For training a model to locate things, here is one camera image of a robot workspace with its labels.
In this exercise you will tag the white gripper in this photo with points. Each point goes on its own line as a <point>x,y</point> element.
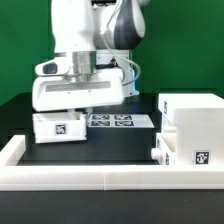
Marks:
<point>58,93</point>

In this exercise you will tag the white drawer with tag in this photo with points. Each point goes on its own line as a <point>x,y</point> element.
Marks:
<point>164,152</point>
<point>59,127</point>

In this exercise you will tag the white drawer cabinet box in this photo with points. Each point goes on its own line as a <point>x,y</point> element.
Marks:
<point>197,123</point>

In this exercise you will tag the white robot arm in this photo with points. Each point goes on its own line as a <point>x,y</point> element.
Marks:
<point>81,28</point>

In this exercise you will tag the white fiducial marker sheet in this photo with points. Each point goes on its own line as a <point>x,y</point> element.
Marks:
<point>120,121</point>

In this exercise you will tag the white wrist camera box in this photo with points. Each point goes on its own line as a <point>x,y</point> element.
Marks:
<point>52,68</point>

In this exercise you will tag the white U-shaped boundary frame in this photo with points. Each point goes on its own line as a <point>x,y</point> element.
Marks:
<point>14,177</point>

